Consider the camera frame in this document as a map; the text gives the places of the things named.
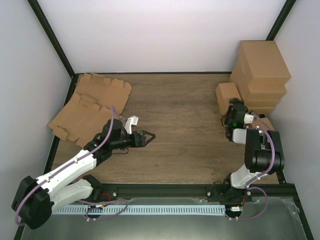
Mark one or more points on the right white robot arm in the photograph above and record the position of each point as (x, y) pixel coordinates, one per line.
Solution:
(263, 153)

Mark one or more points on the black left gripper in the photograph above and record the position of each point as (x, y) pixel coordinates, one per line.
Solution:
(141, 142)

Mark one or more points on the left black frame post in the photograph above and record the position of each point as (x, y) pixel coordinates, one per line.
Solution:
(42, 19)

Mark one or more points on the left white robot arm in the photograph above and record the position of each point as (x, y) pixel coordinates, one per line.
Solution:
(38, 198)

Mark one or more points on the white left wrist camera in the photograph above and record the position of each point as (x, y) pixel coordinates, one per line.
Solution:
(130, 122)

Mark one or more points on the cardboard box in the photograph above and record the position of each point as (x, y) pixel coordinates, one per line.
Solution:
(225, 92)

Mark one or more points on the flat cardboard blank stack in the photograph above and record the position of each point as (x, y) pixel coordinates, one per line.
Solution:
(105, 91)

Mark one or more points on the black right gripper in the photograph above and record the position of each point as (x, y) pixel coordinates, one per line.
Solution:
(237, 102)

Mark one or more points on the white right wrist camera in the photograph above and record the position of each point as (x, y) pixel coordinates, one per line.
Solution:
(248, 118)

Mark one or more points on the small folded box front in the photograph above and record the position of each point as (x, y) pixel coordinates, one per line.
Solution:
(262, 123)

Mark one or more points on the right black frame post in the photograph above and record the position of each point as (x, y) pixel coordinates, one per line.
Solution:
(282, 16)

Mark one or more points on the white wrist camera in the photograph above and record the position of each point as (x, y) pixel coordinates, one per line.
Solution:
(248, 118)
(130, 122)

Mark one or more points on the top large folded box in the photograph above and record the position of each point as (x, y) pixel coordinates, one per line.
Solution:
(262, 63)

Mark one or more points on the black frame post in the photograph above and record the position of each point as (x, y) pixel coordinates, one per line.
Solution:
(42, 19)
(282, 16)

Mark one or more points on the light blue slotted cable duct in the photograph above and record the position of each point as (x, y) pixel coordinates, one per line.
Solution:
(146, 210)

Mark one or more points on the black aluminium frame rail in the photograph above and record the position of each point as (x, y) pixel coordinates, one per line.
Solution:
(213, 192)

